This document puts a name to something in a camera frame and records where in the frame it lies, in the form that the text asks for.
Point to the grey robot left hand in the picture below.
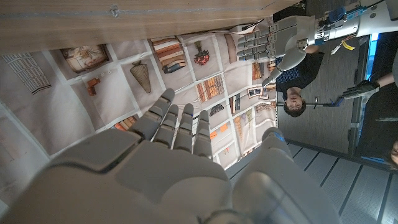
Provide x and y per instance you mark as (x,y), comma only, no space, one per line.
(289,37)

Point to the wooden panel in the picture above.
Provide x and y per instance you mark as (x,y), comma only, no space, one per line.
(114,11)

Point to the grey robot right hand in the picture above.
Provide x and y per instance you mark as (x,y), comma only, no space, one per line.
(140,186)

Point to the person in black top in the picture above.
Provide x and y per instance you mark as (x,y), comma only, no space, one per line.
(298,77)

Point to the printed bookshelf backdrop cloth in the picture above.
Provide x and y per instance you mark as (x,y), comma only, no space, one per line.
(93,109)

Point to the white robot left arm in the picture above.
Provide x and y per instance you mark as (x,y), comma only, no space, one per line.
(373,21)

